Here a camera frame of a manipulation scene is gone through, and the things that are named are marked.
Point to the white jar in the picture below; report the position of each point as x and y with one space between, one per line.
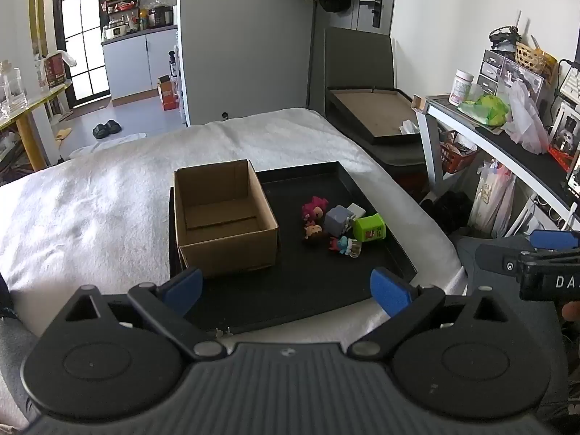
461 87

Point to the grey drawer organizer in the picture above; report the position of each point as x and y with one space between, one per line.
491 70

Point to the glass jar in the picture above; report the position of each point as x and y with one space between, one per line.
12 88

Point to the black-framed glass door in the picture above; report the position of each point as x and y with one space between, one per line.
81 31

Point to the wooden framed board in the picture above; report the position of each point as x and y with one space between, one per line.
371 111

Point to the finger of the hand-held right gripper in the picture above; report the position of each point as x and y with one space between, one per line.
496 259
550 239

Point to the pink figurine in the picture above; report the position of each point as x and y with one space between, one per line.
313 209

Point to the black-topped desk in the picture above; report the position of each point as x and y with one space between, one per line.
521 146

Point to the picture frame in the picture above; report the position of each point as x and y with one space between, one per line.
566 131

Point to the spray bottle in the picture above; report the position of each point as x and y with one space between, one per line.
173 65

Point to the person's right hand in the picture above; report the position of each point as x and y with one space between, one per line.
572 311

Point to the gold round table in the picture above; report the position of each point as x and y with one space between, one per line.
31 106

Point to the wicker basket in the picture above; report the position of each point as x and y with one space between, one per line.
534 59

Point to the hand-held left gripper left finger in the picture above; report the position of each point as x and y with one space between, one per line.
183 290

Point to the white plastic bag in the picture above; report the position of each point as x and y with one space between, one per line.
525 122

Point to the blue and red figurine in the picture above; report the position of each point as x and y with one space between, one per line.
344 245

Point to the green hexagonal box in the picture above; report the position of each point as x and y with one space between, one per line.
369 229

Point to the white shopping bag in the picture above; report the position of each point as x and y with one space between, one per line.
491 199

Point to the yellow slipper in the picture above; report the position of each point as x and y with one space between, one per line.
62 134

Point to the orange box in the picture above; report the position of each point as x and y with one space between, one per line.
167 94

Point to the grey cube toy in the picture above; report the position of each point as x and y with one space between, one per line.
336 221

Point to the white tissue pack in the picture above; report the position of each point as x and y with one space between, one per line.
410 127

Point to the green plastic bag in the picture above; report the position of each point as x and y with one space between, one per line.
485 109

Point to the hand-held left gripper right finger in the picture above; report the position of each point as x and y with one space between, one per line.
389 291

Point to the red box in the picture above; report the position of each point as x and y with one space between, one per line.
54 71

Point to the black slipper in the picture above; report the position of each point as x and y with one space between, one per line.
99 131
112 126

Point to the white blanket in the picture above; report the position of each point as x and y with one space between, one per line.
113 199

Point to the black bag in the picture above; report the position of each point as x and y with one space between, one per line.
448 212

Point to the white kitchen cabinet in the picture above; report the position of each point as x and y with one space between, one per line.
131 63

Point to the red basket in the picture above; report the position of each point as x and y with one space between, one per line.
457 154

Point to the person's left leg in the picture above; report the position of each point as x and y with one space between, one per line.
13 362

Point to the black tray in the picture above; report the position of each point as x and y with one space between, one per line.
308 283

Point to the brown cardboard box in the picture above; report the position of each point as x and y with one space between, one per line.
226 244

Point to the black door lock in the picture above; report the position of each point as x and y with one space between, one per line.
376 8

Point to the grey sofa chair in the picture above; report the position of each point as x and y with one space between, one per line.
358 59

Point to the white charger plug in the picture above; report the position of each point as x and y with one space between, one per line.
358 211

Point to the small brown-faced figurine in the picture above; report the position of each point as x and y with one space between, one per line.
313 232

